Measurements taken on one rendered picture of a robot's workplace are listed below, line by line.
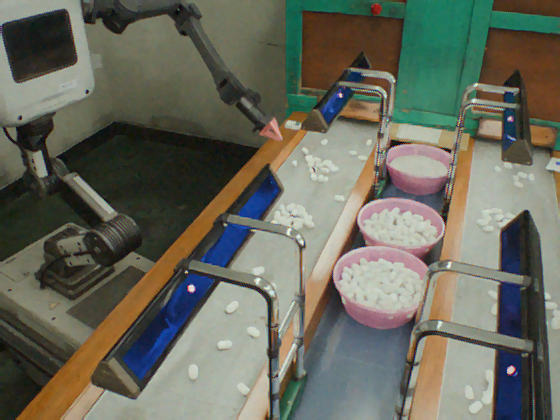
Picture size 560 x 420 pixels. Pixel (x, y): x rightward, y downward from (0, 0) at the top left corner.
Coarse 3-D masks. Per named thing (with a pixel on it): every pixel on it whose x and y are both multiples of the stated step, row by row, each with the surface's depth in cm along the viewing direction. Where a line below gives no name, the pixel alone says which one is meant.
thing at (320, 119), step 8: (360, 56) 191; (352, 64) 182; (360, 64) 188; (368, 64) 195; (344, 72) 174; (344, 80) 171; (352, 80) 177; (360, 80) 183; (336, 88) 163; (328, 96) 156; (336, 96) 162; (344, 96) 167; (320, 104) 150; (328, 104) 155; (336, 104) 160; (344, 104) 165; (312, 112) 148; (320, 112) 149; (328, 112) 153; (336, 112) 158; (304, 120) 150; (312, 120) 149; (320, 120) 148; (328, 120) 152; (304, 128) 151; (312, 128) 150; (320, 128) 149; (328, 128) 150
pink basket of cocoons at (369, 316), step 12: (360, 252) 149; (384, 252) 149; (396, 252) 148; (336, 264) 143; (348, 264) 147; (408, 264) 147; (420, 264) 143; (336, 276) 141; (420, 276) 143; (348, 300) 133; (348, 312) 139; (360, 312) 133; (372, 312) 130; (384, 312) 128; (396, 312) 128; (408, 312) 130; (372, 324) 134; (384, 324) 133; (396, 324) 134
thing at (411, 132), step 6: (402, 126) 218; (408, 126) 218; (414, 126) 218; (402, 132) 213; (408, 132) 213; (414, 132) 213; (420, 132) 213; (426, 132) 213; (432, 132) 213; (438, 132) 213; (402, 138) 209; (408, 138) 208; (414, 138) 208; (420, 138) 208; (426, 138) 208; (432, 138) 208; (438, 138) 208
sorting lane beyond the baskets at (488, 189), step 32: (480, 160) 201; (544, 160) 201; (480, 192) 180; (512, 192) 180; (544, 192) 180; (544, 224) 164; (480, 256) 150; (544, 256) 150; (480, 288) 138; (544, 288) 138; (480, 320) 128; (448, 352) 120; (480, 352) 119; (448, 384) 112; (480, 384) 112; (448, 416) 105; (480, 416) 105
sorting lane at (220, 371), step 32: (352, 128) 226; (288, 160) 201; (352, 160) 201; (288, 192) 181; (320, 192) 181; (320, 224) 164; (256, 256) 150; (288, 256) 150; (224, 288) 139; (288, 288) 139; (224, 320) 129; (256, 320) 129; (192, 352) 120; (224, 352) 120; (256, 352) 120; (160, 384) 112; (192, 384) 112; (224, 384) 112; (96, 416) 105; (128, 416) 105; (160, 416) 106; (192, 416) 106; (224, 416) 106
